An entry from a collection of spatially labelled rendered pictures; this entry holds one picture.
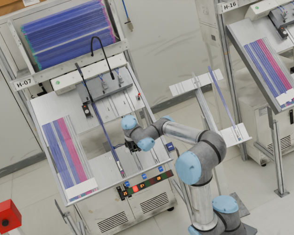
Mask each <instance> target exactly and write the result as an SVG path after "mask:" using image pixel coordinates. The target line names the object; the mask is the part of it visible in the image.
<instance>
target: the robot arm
mask: <svg viewBox="0 0 294 235"><path fill-rule="evenodd" d="M121 127H122V129H123V133H124V136H125V139H126V140H125V147H126V148H128V149H129V150H130V153H131V155H132V153H133V155H134V152H137V151H139V152H140V151H141V150H142V151H144V152H147V151H149V150H151V148H153V147H154V145H155V140H156V139H158V138H159V137H161V136H162V135H165V136H168V137H170V138H174V139H176V140H179V141H182V142H184V143H187V144H190V145H193V147H191V148H190V149H188V150H187V151H185V152H183V153H182V154H181V155H180V156H179V157H178V158H177V160H176V162H175V169H176V172H177V173H178V174H179V177H180V179H181V180H182V181H183V182H184V183H186V184H188V185H189V190H190V196H191V201H192V207H193V212H194V213H193V215H192V218H191V220H192V224H191V225H190V226H189V227H188V232H189V234H190V235H247V231H246V228H245V226H244V225H243V223H242V222H241V220H240V215H239V210H238V205H237V202H236V200H235V199H234V198H232V197H230V196H228V195H220V196H217V197H215V198H214V199H213V200H212V198H211V190H210V182H211V180H212V177H213V174H212V169H213V168H214V167H216V166H217V165H218V164H220V163H221V162H222V161H223V160H224V158H225V156H226V153H227V147H226V143H225V141H224V139H223V138H222V137H221V136H220V135H219V134H218V133H216V132H214V131H211V130H204V131H202V130H199V129H196V128H192V127H189V126H185V125H182V124H178V123H175V122H174V121H173V119H172V118H171V117H170V116H164V117H161V118H160V119H159V120H157V121H156V122H154V123H153V124H151V125H150V126H148V127H147V128H145V129H143V128H142V127H141V126H140V125H139V124H138V123H137V120H136V118H135V117H134V116H132V115H126V116H124V117H123V118H122V120H121ZM131 151H132V152H131Z"/></svg>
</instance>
